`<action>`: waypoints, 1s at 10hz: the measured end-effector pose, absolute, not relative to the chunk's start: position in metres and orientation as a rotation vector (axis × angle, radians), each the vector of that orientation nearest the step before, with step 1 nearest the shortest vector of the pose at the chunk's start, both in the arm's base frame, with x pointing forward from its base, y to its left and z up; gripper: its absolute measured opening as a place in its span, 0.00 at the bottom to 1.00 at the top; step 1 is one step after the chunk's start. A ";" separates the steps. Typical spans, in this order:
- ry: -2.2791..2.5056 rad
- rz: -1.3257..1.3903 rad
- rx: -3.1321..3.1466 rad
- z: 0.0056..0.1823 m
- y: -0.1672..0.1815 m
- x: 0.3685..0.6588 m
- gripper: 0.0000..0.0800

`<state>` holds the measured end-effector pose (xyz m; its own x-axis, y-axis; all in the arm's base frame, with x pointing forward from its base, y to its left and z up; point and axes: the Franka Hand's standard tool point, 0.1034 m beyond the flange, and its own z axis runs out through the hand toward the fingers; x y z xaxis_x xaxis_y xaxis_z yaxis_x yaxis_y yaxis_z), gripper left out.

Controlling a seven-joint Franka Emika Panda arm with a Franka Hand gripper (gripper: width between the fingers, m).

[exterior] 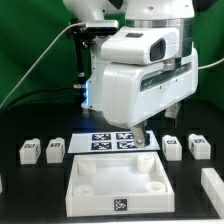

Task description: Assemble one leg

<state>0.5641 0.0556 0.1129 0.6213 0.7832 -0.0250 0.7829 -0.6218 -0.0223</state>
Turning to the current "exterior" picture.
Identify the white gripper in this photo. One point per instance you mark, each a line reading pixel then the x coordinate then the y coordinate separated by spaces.
pixel 134 93

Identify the white square table top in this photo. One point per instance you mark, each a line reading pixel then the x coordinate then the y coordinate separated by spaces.
pixel 117 184

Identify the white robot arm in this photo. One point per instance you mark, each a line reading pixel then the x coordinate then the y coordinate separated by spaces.
pixel 143 59

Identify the white sheet with fiducial markers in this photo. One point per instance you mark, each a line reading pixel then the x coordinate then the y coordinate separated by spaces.
pixel 108 142

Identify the white L-shaped obstacle fixture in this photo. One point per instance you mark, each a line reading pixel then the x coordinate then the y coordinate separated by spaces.
pixel 214 188

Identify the white block at left edge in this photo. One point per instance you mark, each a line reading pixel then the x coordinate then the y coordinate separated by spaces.
pixel 1 188

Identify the silver camera on stand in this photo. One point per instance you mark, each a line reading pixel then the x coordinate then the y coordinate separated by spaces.
pixel 102 27

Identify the black camera stand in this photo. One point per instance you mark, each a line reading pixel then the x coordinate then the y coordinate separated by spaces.
pixel 80 56

